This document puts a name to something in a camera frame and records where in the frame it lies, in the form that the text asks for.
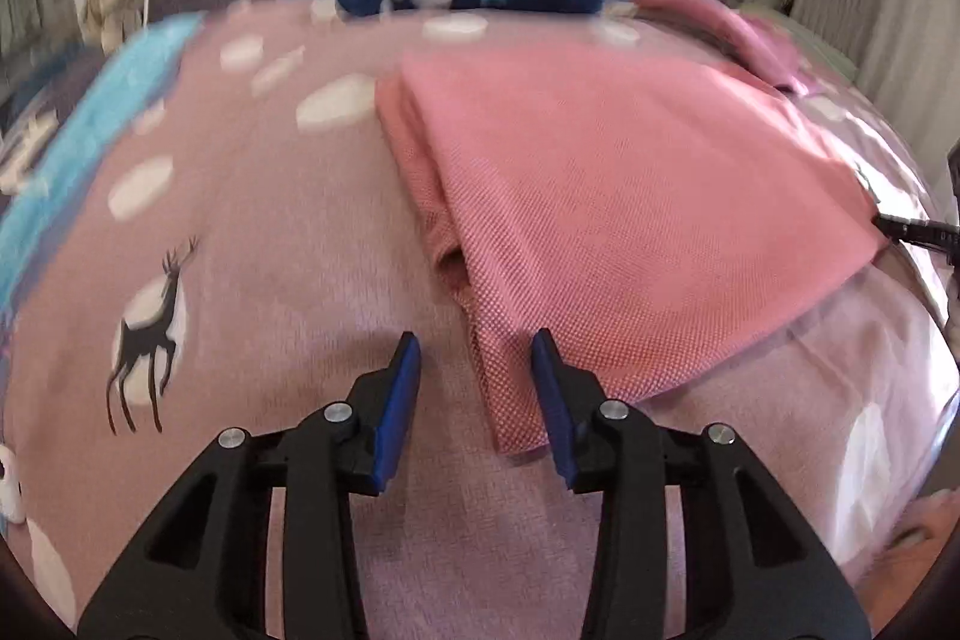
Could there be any folded pink garment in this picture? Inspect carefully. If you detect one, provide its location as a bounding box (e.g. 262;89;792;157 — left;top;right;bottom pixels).
630;0;803;94

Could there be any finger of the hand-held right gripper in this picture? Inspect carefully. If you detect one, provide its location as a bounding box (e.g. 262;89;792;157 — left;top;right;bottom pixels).
874;212;960;253

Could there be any light green pillow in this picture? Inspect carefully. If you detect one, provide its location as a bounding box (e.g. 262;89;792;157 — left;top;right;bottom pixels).
739;2;860;79

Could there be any pink long-sleeve shirt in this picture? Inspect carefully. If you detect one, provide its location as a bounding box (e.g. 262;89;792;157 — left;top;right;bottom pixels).
373;44;890;457

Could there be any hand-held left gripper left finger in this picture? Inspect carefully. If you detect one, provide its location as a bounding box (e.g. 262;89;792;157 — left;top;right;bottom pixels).
75;331;422;640

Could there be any patchwork deer print bed cover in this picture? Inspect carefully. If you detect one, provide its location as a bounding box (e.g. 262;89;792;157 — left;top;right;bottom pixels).
0;0;960;640

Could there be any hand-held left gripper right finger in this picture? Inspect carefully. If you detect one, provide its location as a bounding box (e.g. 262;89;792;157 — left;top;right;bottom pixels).
529;326;875;640

